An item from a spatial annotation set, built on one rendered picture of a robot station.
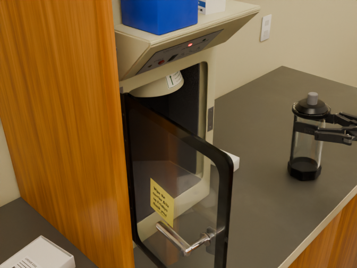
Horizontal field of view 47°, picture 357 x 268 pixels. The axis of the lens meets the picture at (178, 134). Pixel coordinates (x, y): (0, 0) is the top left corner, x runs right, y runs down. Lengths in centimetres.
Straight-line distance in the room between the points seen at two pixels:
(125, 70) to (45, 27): 16
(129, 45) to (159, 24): 7
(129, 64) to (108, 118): 11
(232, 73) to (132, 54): 120
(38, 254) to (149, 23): 62
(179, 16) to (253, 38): 124
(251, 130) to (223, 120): 13
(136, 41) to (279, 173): 78
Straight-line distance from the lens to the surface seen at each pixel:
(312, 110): 123
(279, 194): 128
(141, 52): 71
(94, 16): 65
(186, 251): 71
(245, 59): 195
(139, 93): 94
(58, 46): 77
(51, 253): 106
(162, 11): 71
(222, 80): 185
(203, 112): 110
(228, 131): 156
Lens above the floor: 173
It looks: 31 degrees down
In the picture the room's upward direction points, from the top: straight up
